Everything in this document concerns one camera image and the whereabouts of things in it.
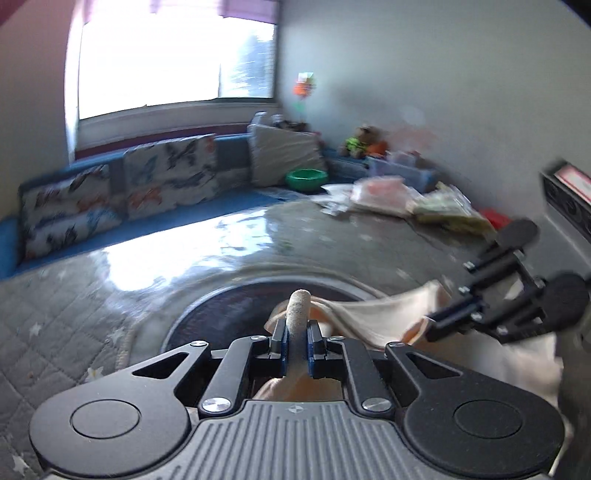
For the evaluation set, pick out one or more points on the black box with pink label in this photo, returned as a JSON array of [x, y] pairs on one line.
[[565, 194]]

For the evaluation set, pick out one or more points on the green basin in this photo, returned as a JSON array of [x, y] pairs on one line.
[[305, 179]]

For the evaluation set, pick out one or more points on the peach garment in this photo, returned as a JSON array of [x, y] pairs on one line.
[[369, 318]]

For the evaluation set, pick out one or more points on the window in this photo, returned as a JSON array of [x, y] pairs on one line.
[[161, 55]]

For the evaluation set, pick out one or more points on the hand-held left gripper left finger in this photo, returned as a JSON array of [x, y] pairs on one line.
[[280, 344]]

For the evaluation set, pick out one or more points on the red container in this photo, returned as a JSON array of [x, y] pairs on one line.
[[495, 218]]

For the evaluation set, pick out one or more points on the green and yellow packets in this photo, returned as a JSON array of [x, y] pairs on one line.
[[450, 210]]

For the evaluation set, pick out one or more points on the colourful pinwheel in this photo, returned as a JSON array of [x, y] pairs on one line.
[[304, 87]]

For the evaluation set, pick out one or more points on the pink packet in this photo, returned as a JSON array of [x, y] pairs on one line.
[[385, 194]]

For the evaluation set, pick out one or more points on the white plastic bag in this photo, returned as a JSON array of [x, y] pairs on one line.
[[339, 201]]

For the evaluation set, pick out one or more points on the grey pillow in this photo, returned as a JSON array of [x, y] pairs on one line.
[[286, 154]]

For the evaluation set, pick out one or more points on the grey star quilted table cover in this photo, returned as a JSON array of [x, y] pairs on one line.
[[69, 314]]

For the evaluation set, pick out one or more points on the butterfly print cushion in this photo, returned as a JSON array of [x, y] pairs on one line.
[[171, 177], [69, 212]]

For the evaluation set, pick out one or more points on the plush toy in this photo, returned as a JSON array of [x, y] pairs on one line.
[[362, 143]]

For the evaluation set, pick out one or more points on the round black induction cooktop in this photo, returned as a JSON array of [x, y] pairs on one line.
[[221, 314]]

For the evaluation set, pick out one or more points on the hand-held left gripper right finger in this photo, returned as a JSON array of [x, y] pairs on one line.
[[313, 346]]

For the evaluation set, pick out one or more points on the blue sofa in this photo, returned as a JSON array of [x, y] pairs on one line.
[[138, 228]]

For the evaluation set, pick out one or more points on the pale blue storage box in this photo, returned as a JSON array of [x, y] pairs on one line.
[[401, 168]]

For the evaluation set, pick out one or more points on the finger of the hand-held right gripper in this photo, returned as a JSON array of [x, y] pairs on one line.
[[455, 318], [515, 234]]

